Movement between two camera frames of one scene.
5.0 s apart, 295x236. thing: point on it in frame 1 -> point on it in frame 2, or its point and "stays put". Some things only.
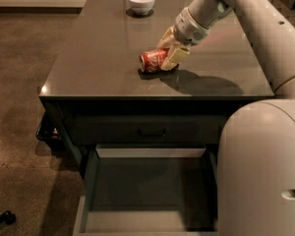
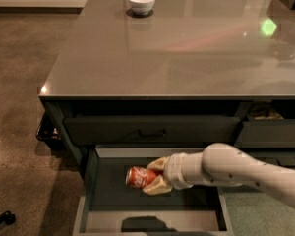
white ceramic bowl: (141, 2) stays put
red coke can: (151, 61) -> (141, 177)
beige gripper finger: (176, 55) -> (159, 186)
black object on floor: (8, 217) stays put
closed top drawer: (147, 130) stays put
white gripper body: (189, 29) -> (174, 171)
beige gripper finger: (168, 39) -> (160, 163)
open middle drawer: (147, 192) stays put
